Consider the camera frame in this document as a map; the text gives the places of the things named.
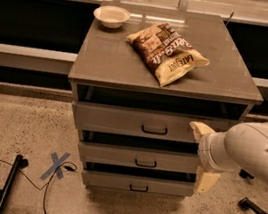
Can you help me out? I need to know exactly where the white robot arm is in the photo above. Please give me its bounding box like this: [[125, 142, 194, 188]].
[[190, 121, 268, 193]]

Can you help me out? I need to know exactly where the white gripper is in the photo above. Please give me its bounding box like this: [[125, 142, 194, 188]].
[[190, 121, 238, 193]]

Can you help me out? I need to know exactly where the grey drawer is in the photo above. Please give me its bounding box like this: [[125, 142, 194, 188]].
[[72, 102, 235, 143], [82, 170, 194, 197], [78, 141, 199, 174]]

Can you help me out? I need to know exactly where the white paper bowl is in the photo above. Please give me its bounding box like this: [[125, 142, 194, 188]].
[[93, 5, 130, 29]]

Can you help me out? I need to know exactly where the blue tape cross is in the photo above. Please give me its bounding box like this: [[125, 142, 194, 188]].
[[40, 152, 70, 181]]

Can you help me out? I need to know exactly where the black floor cable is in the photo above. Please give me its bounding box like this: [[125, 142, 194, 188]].
[[0, 148, 80, 214]]

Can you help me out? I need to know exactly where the brown yellow chip bag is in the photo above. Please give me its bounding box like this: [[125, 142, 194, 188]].
[[127, 23, 210, 87]]

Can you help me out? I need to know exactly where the grey bottom drawer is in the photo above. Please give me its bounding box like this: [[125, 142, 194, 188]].
[[82, 170, 194, 197]]

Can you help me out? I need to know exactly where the grey drawer cabinet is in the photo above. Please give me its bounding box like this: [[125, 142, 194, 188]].
[[50, 0, 268, 214]]

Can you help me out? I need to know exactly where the black chair base leg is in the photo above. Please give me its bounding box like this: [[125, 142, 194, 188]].
[[238, 198, 268, 214]]

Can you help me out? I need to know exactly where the black stand leg right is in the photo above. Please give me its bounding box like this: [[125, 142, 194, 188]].
[[239, 170, 254, 179]]

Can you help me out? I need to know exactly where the grey top drawer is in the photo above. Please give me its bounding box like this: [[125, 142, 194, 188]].
[[72, 102, 235, 143]]

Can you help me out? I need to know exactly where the grey middle drawer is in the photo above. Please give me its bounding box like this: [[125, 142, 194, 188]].
[[78, 141, 199, 174]]

